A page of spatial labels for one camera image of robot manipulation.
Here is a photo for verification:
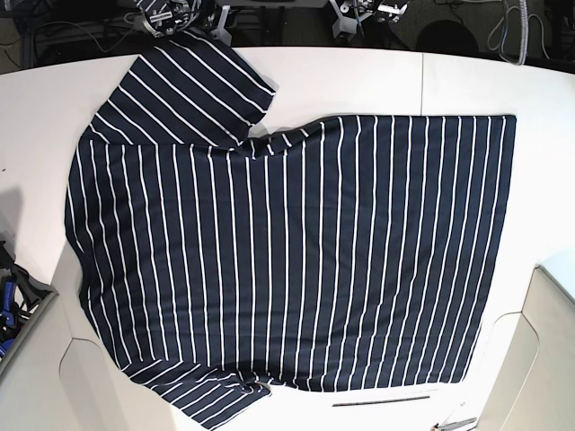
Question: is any navy white-striped T-shirt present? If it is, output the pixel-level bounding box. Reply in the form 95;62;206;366
65;31;517;430

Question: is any metal tool at bottom edge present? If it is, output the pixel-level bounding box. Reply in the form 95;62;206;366
430;402;479;431

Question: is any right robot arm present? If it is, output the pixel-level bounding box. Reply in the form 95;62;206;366
124;0;232;46

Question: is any beige panel right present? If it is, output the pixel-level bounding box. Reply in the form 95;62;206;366
474;254;574;430

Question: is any black round stool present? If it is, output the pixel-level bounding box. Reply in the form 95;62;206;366
415;20;480;57

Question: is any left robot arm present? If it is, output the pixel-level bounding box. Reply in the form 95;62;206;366
323;0;411;40

